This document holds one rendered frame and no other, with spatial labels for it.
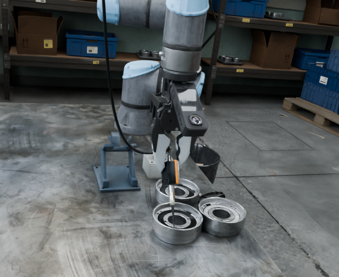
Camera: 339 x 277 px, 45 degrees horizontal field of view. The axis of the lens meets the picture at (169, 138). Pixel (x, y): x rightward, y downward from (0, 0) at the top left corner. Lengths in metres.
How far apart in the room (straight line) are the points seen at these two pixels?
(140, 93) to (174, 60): 0.58
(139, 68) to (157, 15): 0.49
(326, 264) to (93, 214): 1.68
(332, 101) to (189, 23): 4.18
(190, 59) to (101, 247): 0.39
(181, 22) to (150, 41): 4.22
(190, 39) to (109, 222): 0.41
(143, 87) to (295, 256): 1.40
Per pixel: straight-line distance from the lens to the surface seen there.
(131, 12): 0.86
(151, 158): 1.09
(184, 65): 0.76
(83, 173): 1.09
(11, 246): 0.83
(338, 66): 4.80
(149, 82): 1.32
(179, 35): 0.75
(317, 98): 5.01
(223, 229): 0.88
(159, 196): 0.94
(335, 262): 2.44
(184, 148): 0.83
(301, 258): 2.37
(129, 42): 4.90
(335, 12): 5.37
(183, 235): 0.83
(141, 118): 1.35
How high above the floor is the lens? 1.29
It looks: 21 degrees down
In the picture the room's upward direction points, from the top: 7 degrees clockwise
